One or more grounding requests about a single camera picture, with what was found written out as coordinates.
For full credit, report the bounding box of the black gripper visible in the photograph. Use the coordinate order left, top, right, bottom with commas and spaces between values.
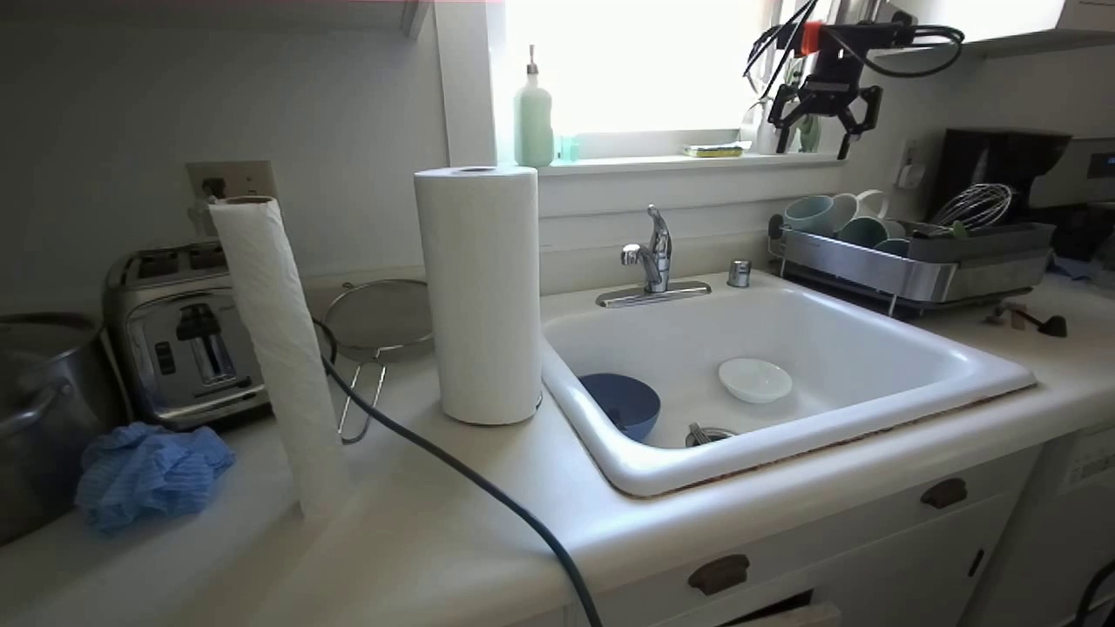
764, 37, 884, 165

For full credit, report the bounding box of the white mug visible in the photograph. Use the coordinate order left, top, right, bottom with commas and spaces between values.
828, 189, 892, 229

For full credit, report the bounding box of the steel drying rack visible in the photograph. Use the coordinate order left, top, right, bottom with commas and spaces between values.
764, 189, 1060, 322

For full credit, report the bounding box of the white ceramic sink basin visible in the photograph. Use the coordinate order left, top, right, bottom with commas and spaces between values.
536, 276, 1037, 502

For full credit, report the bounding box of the steel sink drain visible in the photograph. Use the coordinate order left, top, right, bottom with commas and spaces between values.
684, 420, 741, 452

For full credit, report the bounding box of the teal plastic cup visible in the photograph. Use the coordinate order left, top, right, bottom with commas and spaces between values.
836, 217, 888, 251
779, 193, 836, 237

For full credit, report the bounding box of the white framed window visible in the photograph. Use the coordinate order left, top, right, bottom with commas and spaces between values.
432, 0, 815, 167

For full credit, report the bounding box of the chrome faucet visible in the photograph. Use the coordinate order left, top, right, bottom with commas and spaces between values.
591, 202, 713, 310

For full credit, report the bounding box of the steel kitchen appliance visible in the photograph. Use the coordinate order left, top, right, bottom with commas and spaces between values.
1049, 135, 1115, 270

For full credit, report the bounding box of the white round dish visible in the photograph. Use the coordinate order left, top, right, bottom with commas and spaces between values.
713, 354, 796, 407

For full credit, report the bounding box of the pale green soap bottle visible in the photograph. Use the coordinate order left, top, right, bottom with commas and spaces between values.
512, 43, 558, 171

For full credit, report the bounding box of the black kitchen utensil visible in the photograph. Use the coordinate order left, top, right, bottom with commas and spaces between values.
1008, 303, 1072, 340

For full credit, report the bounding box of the blue round dish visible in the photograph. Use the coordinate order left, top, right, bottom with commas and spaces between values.
575, 368, 665, 447

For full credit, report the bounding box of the thick paper towel roll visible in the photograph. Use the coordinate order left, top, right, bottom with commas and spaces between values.
411, 160, 548, 430

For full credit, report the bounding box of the dark drawer pull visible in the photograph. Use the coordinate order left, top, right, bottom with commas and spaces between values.
916, 472, 973, 511
687, 550, 752, 598

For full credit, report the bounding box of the white base cabinet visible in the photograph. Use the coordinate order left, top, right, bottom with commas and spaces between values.
510, 420, 1115, 627

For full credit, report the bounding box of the metal mesh strainer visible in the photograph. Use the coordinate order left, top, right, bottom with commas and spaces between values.
314, 276, 438, 450

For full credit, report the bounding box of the thin paper towel roll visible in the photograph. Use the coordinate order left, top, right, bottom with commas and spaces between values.
205, 193, 350, 520

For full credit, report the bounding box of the silver toaster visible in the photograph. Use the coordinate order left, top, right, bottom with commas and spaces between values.
101, 239, 275, 432

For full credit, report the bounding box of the blue crumpled cloth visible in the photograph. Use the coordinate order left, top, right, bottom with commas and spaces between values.
68, 419, 239, 536

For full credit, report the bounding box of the large steel pot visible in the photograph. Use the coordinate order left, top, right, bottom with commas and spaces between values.
0, 310, 119, 550

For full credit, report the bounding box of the steel wire whisk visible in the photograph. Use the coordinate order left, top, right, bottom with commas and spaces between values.
927, 179, 1018, 237

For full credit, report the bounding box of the white wall cabinet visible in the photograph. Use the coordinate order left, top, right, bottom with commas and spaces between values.
903, 0, 1115, 53

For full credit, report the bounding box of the thick black power cable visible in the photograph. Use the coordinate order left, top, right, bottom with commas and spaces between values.
311, 318, 607, 627

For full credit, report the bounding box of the white wall outlet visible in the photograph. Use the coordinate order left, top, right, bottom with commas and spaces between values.
186, 155, 280, 237

